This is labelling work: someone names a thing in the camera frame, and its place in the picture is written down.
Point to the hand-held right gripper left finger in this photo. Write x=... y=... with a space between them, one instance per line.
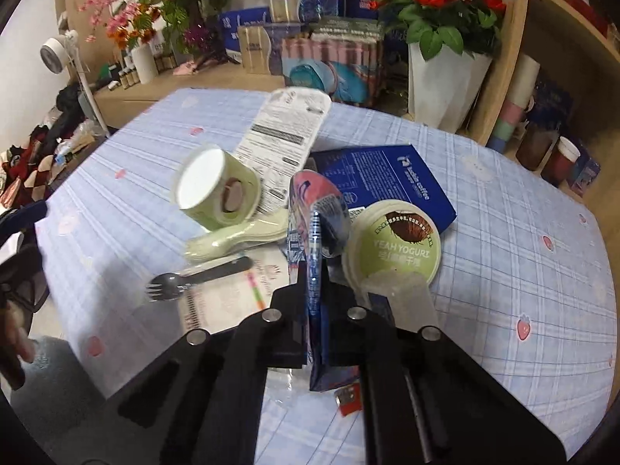
x=290 y=334

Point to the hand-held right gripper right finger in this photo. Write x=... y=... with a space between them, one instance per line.
x=341 y=341

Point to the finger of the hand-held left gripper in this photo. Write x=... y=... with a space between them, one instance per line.
x=24 y=288
x=22 y=218

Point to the white printed receipt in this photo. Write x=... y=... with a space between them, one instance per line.
x=227 y=300

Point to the cream plastic spoon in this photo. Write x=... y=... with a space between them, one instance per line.
x=232 y=240

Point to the black plastic spork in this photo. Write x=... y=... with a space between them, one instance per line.
x=193 y=278

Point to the blue pink printed wrapper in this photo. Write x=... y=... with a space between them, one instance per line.
x=317 y=198

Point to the green paper cup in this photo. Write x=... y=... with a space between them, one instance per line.
x=208 y=189

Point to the person's left hand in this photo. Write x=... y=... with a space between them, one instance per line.
x=20 y=341

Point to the pile of dark clothes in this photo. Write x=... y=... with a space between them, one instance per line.
x=53 y=131

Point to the round white green container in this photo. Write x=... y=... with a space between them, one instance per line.
x=392 y=247

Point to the white desk fan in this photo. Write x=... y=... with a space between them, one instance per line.
x=53 y=53

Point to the flat dark blue box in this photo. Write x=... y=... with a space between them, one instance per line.
x=387 y=174

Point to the row of small brown bottles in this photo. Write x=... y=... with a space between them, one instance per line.
x=127 y=75

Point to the blue checked tablecloth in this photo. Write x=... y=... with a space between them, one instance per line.
x=508 y=276

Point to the wooden sideboard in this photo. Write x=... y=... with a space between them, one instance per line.
x=160 y=89

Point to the white vase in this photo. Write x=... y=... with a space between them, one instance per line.
x=144 y=63

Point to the white blister card package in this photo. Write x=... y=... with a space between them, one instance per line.
x=281 y=131

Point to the pink cloth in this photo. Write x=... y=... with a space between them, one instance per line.
x=186 y=69

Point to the black mini tripod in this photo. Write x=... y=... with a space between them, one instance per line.
x=215 y=59

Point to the pink artificial flower plant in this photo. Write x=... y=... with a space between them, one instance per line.
x=160 y=0

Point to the pink blue shrink-wrapped pack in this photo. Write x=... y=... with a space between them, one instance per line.
x=334 y=63

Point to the white flower pot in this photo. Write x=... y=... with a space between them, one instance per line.
x=445 y=87

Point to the brown jar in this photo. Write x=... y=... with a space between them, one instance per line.
x=535 y=145

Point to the red paper cup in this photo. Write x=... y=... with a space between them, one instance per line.
x=559 y=162

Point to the blue white carton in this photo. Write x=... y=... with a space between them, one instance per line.
x=237 y=26

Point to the small blue packet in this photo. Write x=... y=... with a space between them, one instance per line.
x=585 y=174

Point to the stack of pastel cups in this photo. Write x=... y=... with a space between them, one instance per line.
x=516 y=101

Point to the dark blue patterned box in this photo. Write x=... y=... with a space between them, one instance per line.
x=552 y=101

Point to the wooden shelf unit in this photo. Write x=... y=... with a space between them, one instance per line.
x=513 y=19

